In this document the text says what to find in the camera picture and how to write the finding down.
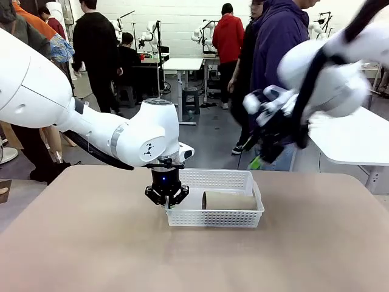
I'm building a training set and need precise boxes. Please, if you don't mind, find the black right arm cable sleeve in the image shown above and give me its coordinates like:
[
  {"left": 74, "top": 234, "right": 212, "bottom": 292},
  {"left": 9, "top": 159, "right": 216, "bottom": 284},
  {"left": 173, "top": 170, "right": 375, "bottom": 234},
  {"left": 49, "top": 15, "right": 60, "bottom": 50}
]
[{"left": 293, "top": 0, "right": 385, "bottom": 150}]

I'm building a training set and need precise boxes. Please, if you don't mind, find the seated dark-haired person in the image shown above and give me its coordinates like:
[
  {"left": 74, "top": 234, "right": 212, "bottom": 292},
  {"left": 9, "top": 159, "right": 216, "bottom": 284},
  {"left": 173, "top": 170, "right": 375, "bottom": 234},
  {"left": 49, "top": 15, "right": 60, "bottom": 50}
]
[{"left": 117, "top": 32, "right": 143, "bottom": 108}]

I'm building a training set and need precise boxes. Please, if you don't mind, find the black light stand pole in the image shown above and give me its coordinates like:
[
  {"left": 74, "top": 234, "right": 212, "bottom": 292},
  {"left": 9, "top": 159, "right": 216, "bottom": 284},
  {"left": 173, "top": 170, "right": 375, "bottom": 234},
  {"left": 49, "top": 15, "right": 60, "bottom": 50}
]
[{"left": 153, "top": 19, "right": 162, "bottom": 96}]

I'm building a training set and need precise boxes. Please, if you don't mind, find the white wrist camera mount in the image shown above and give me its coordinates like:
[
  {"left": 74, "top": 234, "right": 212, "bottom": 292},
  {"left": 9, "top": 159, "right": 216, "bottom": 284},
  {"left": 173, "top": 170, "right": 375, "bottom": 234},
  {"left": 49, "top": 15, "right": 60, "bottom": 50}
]
[
  {"left": 242, "top": 84, "right": 300, "bottom": 125},
  {"left": 177, "top": 142, "right": 195, "bottom": 164}
]

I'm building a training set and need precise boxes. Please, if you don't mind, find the person in red hoodie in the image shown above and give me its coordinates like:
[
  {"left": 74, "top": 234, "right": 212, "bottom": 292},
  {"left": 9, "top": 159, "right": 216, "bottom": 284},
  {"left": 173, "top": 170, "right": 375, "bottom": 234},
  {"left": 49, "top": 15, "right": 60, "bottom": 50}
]
[{"left": 212, "top": 2, "right": 246, "bottom": 110}]

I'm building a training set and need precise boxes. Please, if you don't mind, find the black left arm cable sleeve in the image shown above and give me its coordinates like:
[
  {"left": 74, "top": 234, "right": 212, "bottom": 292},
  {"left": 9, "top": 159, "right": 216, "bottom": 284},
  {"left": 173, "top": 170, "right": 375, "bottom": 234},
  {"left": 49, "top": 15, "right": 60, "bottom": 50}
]
[{"left": 60, "top": 130, "right": 136, "bottom": 172}]

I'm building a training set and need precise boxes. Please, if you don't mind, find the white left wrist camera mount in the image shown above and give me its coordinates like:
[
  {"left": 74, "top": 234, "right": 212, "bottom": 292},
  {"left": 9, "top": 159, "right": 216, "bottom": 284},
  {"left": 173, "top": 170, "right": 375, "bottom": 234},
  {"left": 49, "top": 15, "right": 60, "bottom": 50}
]
[{"left": 177, "top": 142, "right": 195, "bottom": 164}]

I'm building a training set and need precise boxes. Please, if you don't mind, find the brown cardboard tube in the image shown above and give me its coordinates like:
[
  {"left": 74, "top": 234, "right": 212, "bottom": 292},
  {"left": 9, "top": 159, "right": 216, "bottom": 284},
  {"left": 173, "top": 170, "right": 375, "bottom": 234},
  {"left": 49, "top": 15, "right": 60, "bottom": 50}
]
[{"left": 201, "top": 190, "right": 258, "bottom": 211}]

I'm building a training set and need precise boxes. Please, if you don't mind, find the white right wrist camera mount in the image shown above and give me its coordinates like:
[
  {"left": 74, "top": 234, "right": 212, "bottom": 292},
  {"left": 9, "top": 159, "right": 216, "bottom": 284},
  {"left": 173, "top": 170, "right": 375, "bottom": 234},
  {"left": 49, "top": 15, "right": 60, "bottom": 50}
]
[{"left": 242, "top": 84, "right": 300, "bottom": 125}]

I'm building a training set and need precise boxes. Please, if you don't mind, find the black frame work desk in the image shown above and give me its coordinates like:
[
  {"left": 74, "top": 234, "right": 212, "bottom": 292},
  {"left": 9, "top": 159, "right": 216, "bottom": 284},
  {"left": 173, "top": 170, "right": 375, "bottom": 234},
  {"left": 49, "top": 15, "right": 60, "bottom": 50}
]
[{"left": 138, "top": 53, "right": 171, "bottom": 98}]

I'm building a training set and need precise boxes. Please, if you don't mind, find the person in grey-green jacket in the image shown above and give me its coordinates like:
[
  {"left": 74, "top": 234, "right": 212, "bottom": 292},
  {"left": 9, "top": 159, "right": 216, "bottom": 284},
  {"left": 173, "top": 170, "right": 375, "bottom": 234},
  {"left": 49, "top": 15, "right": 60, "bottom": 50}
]
[{"left": 0, "top": 0, "right": 74, "bottom": 186}]

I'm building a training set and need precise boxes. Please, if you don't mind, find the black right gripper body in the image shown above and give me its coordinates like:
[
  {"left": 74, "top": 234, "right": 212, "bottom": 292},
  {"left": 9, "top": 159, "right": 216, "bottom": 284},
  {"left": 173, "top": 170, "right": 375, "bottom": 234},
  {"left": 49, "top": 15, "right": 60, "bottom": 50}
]
[{"left": 253, "top": 109, "right": 294, "bottom": 164}]

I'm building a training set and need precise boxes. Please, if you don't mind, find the white perforated plastic basket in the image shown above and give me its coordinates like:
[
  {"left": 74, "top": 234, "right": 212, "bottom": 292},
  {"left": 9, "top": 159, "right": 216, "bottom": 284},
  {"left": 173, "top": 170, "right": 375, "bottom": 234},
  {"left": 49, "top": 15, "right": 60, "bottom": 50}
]
[{"left": 165, "top": 169, "right": 265, "bottom": 229}]

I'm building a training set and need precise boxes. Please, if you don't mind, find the black arm cable sleeve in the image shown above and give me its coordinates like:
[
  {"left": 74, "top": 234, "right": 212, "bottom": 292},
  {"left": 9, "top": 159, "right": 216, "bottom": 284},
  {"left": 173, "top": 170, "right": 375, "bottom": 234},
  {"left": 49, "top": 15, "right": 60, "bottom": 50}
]
[
  {"left": 293, "top": 0, "right": 385, "bottom": 150},
  {"left": 60, "top": 130, "right": 136, "bottom": 172}
]

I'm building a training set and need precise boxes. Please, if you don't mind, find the person in orange and blue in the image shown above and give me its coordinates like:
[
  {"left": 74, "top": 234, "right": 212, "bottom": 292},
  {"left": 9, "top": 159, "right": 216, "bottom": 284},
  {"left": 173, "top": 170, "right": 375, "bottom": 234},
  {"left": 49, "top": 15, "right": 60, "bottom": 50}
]
[{"left": 13, "top": 1, "right": 76, "bottom": 64}]

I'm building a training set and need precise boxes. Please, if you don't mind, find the white round stand base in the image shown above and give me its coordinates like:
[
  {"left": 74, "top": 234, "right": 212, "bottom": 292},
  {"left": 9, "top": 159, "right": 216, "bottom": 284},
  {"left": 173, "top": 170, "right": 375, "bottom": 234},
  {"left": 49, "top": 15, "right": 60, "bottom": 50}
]
[{"left": 0, "top": 145, "right": 19, "bottom": 165}]

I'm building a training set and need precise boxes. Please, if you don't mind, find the person in black clothes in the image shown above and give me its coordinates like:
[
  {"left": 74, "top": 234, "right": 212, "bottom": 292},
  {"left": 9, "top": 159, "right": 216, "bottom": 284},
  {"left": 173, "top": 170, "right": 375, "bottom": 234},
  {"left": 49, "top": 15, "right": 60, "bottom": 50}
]
[{"left": 72, "top": 0, "right": 124, "bottom": 115}]

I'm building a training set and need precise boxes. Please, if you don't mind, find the black step stool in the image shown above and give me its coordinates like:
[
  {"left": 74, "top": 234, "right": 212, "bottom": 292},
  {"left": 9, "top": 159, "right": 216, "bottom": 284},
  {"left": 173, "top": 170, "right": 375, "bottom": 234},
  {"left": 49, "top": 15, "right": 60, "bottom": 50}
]
[{"left": 181, "top": 87, "right": 201, "bottom": 115}]

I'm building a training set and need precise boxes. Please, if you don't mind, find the person in black with sneakers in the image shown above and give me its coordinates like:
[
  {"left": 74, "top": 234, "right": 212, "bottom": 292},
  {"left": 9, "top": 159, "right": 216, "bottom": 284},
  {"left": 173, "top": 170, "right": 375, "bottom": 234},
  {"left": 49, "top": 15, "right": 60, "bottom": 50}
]
[{"left": 227, "top": 0, "right": 260, "bottom": 155}]

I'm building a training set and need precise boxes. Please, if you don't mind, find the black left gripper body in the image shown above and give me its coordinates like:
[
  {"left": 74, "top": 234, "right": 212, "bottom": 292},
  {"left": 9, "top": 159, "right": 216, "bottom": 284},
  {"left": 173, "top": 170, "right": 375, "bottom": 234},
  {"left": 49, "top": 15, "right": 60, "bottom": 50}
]
[{"left": 150, "top": 168, "right": 182, "bottom": 197}]

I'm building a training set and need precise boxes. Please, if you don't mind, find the white round-cornered table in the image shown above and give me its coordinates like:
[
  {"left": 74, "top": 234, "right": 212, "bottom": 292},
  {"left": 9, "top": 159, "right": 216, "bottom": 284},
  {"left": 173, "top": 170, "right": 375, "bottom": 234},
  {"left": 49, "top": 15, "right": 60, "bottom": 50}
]
[{"left": 306, "top": 106, "right": 389, "bottom": 195}]

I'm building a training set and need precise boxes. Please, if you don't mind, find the white rounded standing panel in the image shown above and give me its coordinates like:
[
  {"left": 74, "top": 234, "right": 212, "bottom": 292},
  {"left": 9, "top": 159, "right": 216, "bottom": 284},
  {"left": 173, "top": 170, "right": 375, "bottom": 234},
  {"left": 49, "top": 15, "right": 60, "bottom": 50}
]
[{"left": 45, "top": 1, "right": 66, "bottom": 31}]

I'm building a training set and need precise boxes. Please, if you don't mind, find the person in purple hoodie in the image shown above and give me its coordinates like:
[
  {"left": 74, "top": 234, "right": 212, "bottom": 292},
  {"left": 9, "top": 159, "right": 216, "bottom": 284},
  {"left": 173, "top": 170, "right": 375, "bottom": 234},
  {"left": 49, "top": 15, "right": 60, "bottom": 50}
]
[{"left": 249, "top": 0, "right": 312, "bottom": 171}]

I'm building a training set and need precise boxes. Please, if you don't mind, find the white standing desk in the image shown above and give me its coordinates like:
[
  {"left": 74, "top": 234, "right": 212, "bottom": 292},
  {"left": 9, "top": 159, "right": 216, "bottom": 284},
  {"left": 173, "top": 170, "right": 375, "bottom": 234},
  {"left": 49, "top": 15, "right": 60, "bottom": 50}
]
[{"left": 163, "top": 57, "right": 204, "bottom": 125}]

